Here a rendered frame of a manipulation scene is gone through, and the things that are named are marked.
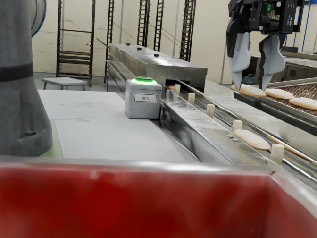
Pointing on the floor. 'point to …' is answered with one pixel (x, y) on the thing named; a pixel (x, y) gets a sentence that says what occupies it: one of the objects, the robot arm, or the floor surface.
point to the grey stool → (64, 82)
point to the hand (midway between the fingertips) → (248, 81)
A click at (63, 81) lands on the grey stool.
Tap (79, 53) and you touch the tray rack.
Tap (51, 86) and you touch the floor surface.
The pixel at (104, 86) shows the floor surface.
